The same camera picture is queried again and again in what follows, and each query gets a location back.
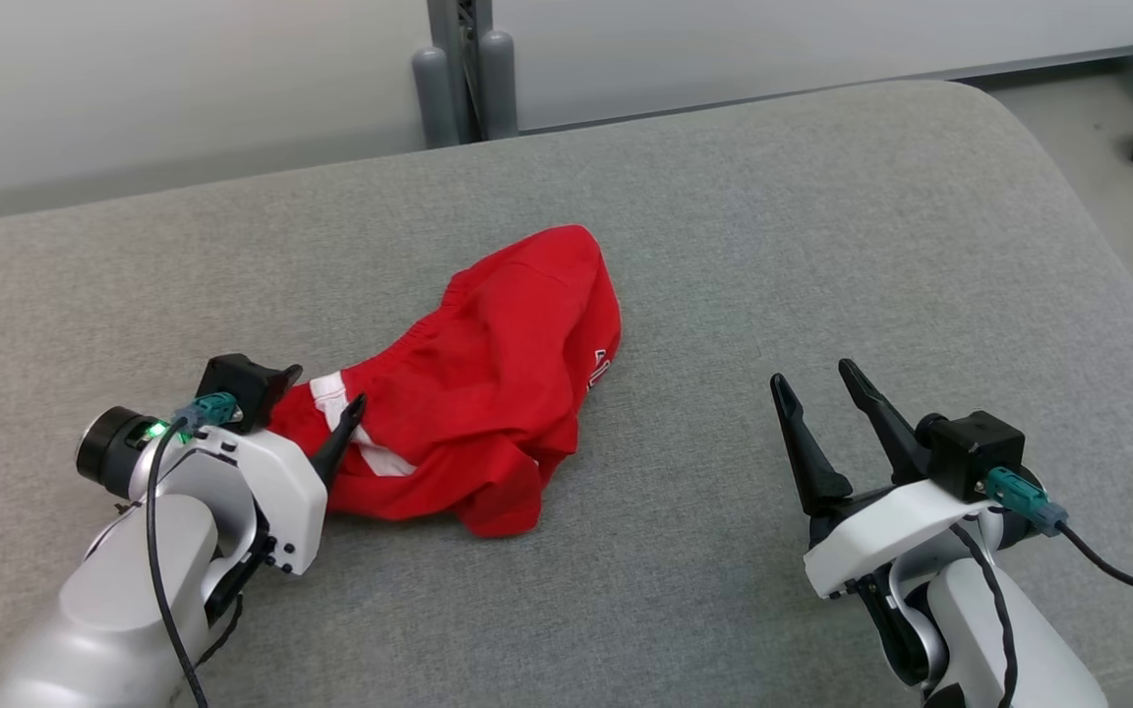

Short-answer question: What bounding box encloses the red shorts white stripe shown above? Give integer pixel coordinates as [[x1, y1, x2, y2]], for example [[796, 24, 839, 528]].
[[267, 225, 623, 539]]

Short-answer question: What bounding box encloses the camera cable teal plug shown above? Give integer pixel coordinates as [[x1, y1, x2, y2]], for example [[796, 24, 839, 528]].
[[144, 391, 239, 708], [983, 466, 1133, 605]]

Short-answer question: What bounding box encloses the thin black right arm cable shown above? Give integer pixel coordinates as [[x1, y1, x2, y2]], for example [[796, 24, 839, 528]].
[[948, 524, 1021, 708]]

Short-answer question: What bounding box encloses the right camera cable teal plug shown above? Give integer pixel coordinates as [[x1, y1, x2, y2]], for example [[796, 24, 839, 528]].
[[983, 466, 1133, 605]]

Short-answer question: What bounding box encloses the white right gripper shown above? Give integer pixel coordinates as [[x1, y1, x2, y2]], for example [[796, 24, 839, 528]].
[[771, 359, 1000, 601]]

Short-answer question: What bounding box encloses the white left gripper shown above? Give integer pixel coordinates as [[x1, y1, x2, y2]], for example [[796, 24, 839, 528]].
[[183, 364, 367, 577]]

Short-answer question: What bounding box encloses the grey padded cylinder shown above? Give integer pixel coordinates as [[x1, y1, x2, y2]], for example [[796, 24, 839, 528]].
[[478, 29, 520, 141]]

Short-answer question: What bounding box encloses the left camera cable teal plug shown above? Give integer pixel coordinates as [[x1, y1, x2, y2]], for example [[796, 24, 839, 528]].
[[144, 391, 239, 708]]

